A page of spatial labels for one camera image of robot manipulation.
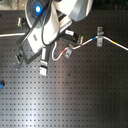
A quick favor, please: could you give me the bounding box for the metal cable clip left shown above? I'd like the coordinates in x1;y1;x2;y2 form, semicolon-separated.
18;17;27;27

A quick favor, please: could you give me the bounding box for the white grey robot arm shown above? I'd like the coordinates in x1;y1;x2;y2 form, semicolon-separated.
15;0;93;76

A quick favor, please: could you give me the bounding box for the metal cable clip right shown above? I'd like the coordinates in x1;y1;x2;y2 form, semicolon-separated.
97;27;104;47

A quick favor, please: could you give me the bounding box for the white cable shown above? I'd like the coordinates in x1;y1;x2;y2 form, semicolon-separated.
0;32;128;62

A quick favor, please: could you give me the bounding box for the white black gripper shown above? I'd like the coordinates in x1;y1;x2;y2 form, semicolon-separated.
13;16;73;76

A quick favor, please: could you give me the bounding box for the metal cable clip middle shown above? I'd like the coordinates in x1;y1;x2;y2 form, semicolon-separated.
65;47;72;58

